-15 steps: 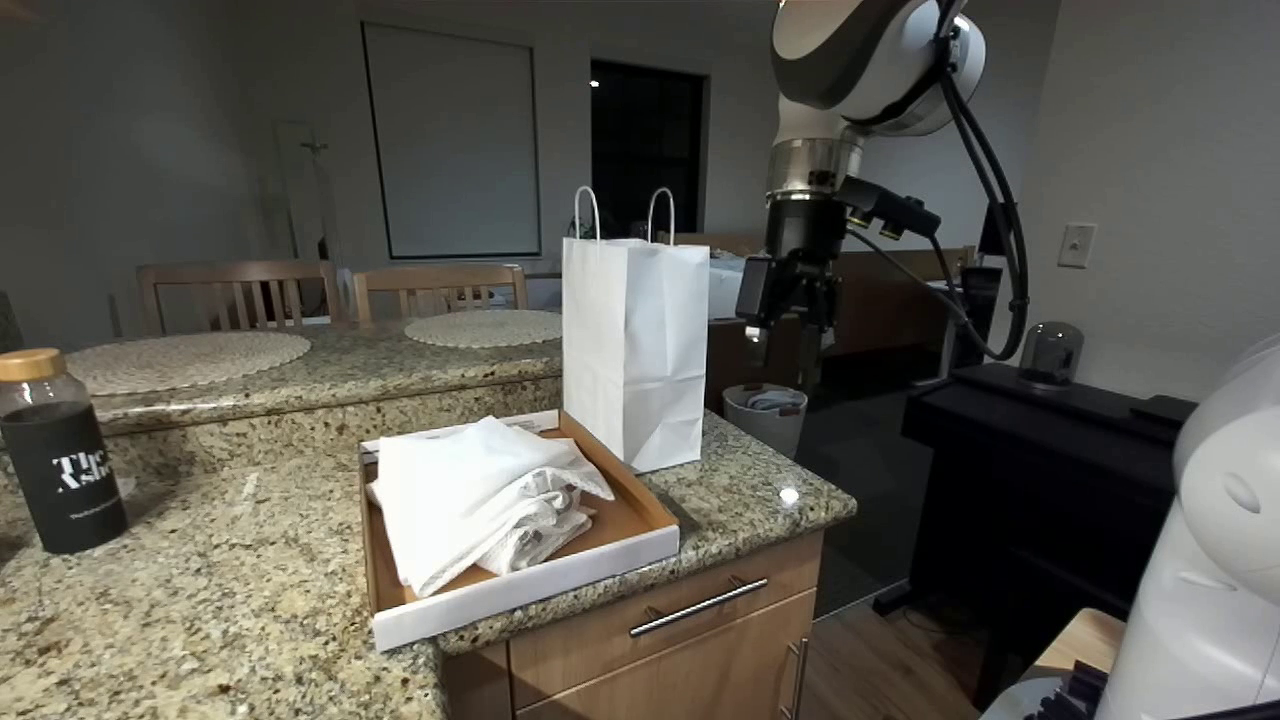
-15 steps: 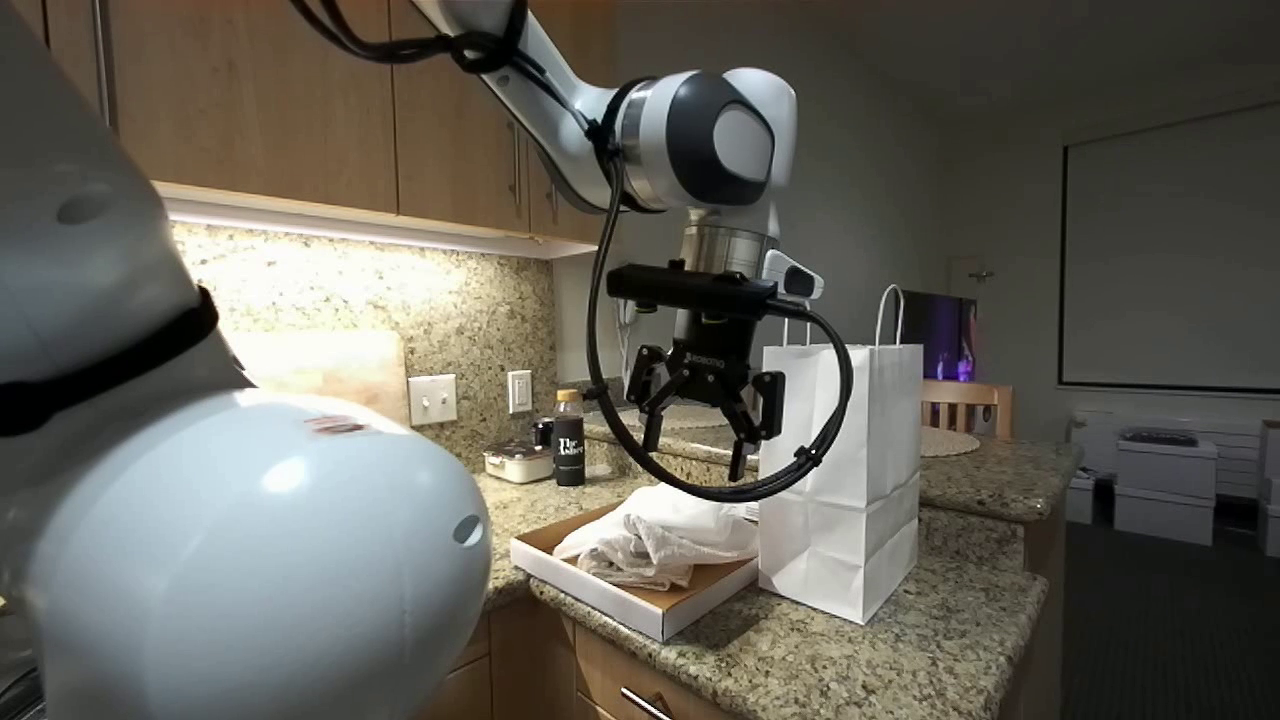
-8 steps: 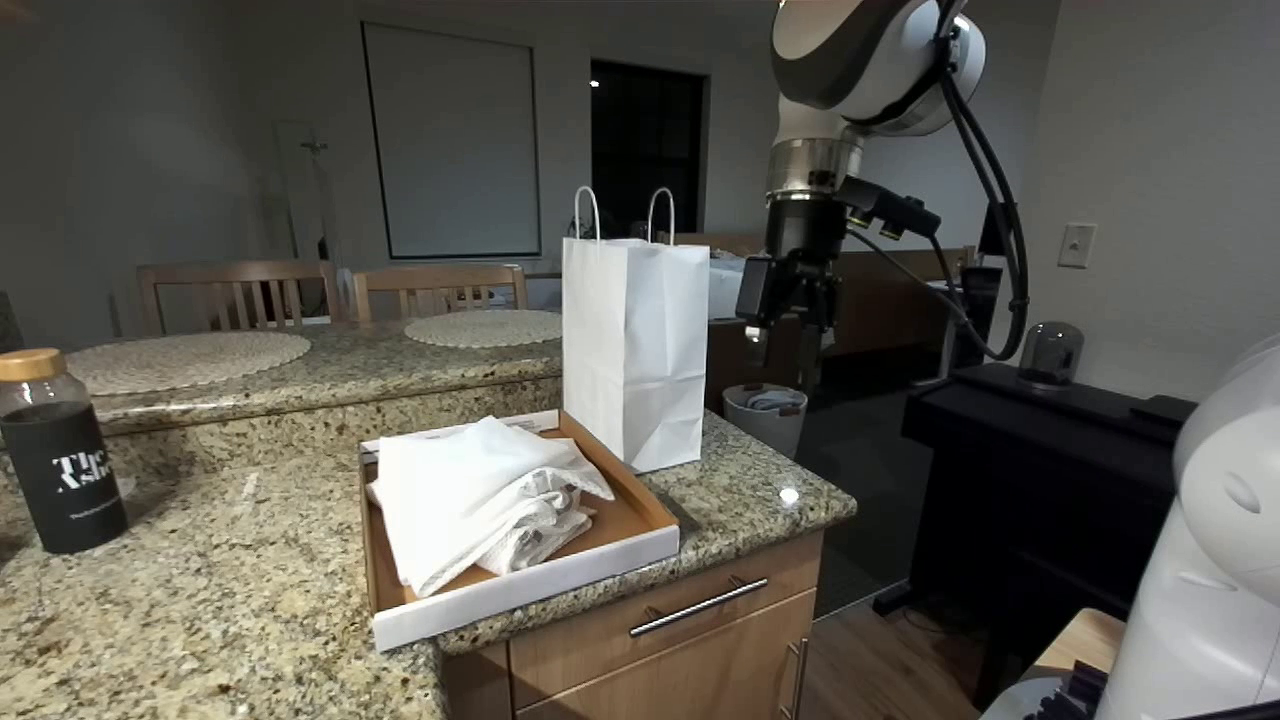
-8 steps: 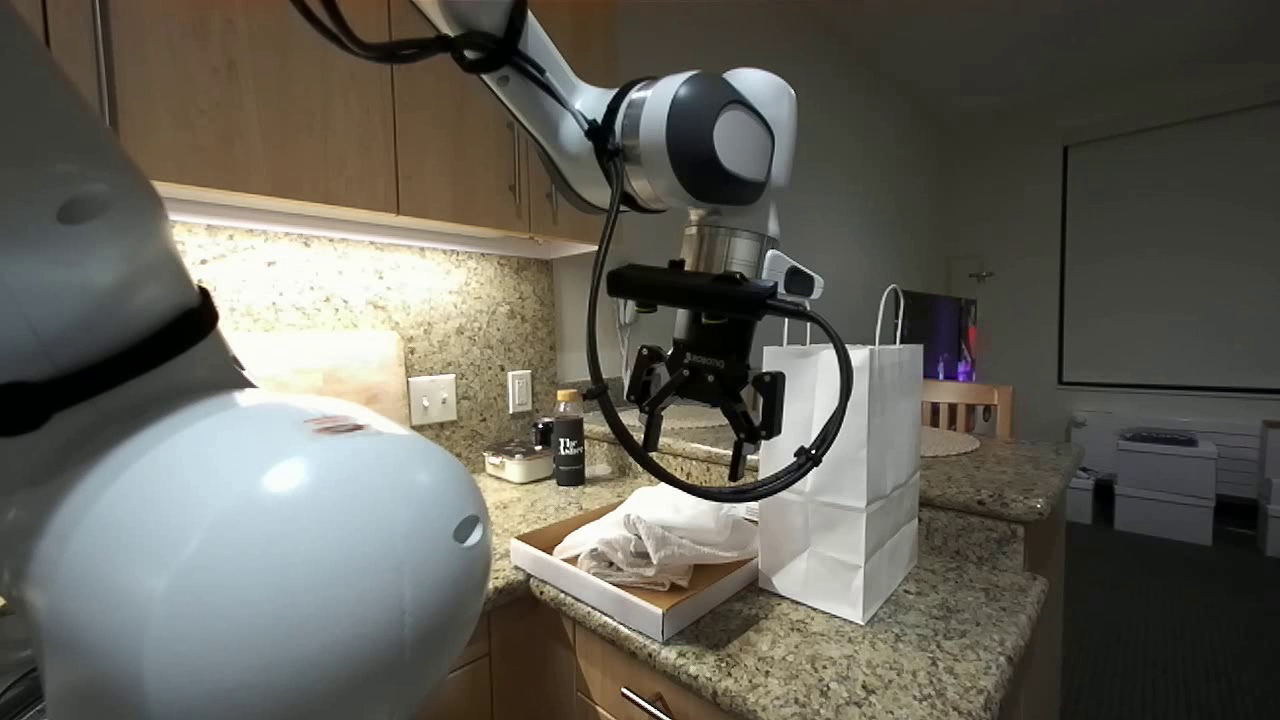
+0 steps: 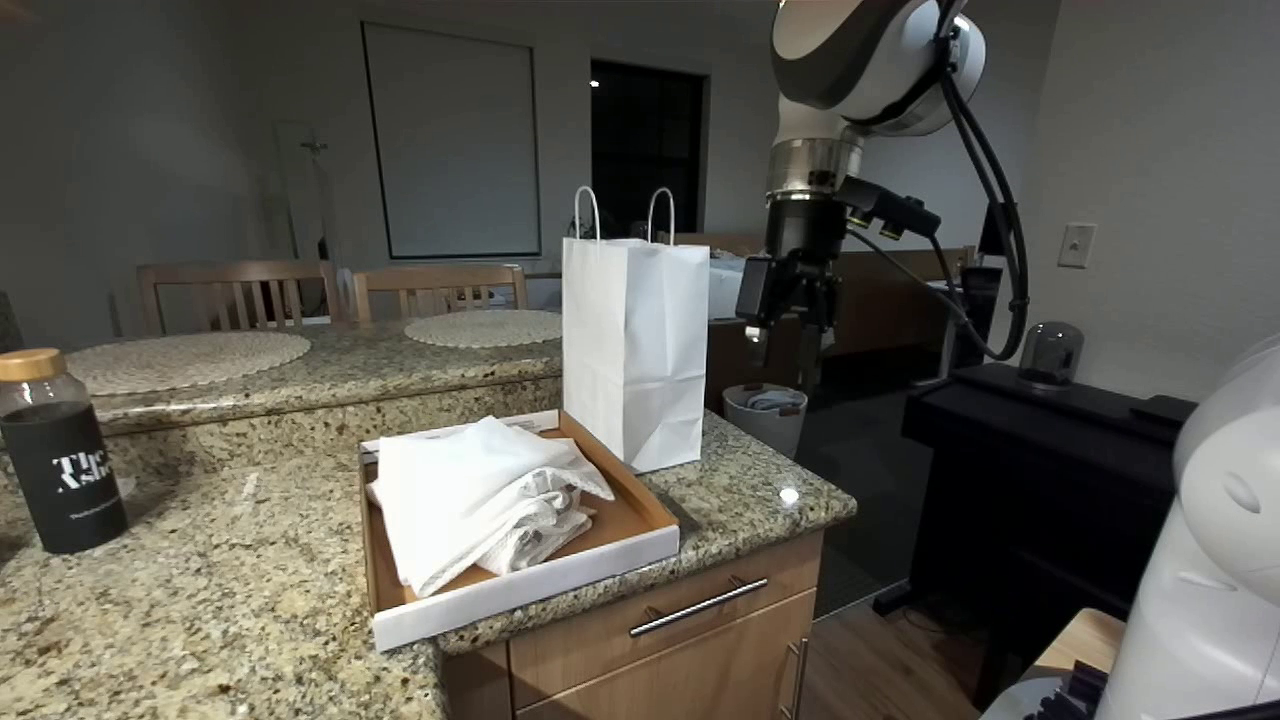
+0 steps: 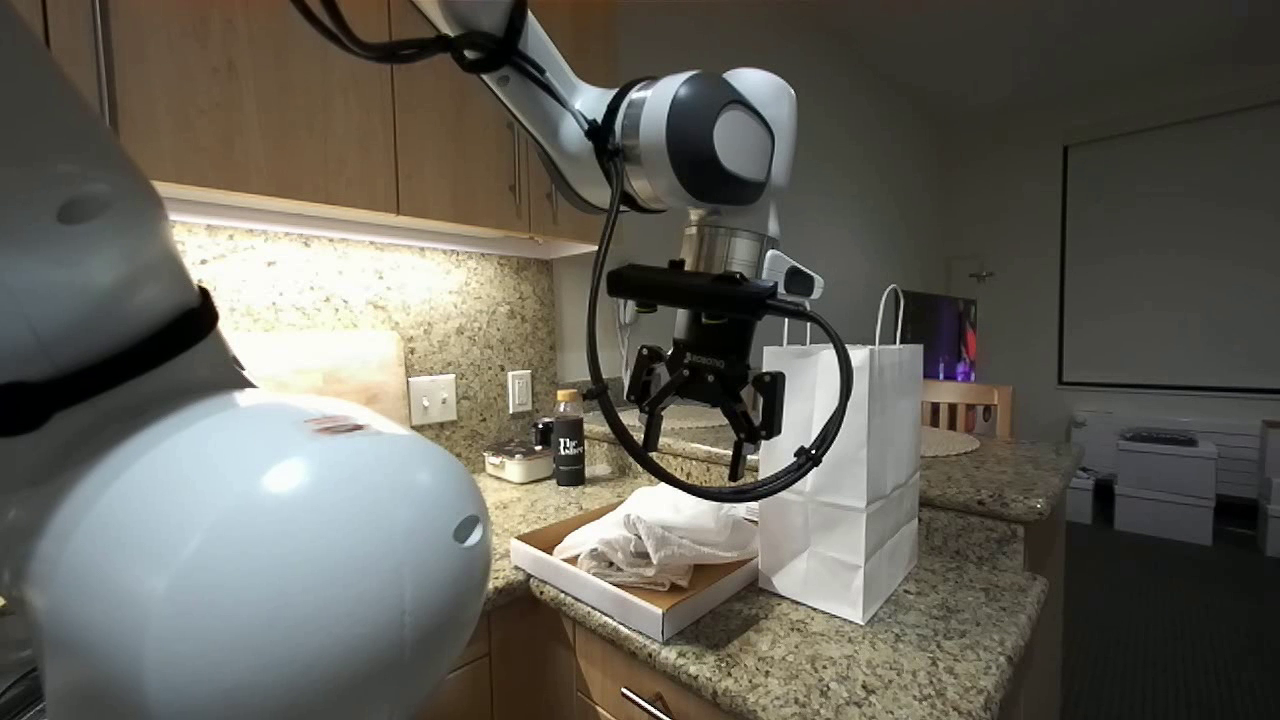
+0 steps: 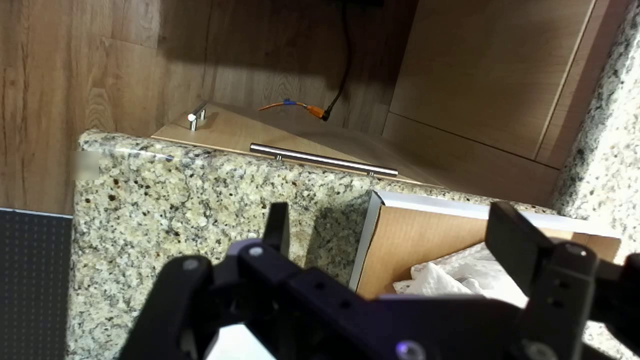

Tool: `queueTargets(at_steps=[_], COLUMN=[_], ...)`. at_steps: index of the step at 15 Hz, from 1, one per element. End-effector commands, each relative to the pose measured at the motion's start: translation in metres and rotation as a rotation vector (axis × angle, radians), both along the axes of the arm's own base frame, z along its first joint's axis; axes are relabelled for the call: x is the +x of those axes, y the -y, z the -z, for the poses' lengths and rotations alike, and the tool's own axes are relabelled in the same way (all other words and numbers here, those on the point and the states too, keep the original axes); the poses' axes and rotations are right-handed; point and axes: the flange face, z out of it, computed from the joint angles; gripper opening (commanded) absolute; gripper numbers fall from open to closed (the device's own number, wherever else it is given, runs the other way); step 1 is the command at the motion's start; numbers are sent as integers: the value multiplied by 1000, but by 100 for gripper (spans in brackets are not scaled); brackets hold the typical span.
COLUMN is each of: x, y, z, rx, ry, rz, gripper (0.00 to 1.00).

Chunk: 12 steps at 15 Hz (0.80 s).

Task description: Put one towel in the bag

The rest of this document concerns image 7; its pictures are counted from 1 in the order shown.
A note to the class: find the wooden tray box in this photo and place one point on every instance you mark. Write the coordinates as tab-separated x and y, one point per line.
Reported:
412	246

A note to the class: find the wooden counter cabinet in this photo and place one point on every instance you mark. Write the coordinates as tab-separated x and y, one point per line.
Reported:
480	87

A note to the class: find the white towel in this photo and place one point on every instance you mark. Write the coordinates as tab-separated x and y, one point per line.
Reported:
460	277

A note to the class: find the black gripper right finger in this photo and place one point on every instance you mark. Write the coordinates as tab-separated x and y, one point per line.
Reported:
561	287

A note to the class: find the black perforated wrist plate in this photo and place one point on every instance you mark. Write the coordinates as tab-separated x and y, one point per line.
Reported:
33	287

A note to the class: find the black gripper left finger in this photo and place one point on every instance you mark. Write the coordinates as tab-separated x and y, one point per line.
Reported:
267	313

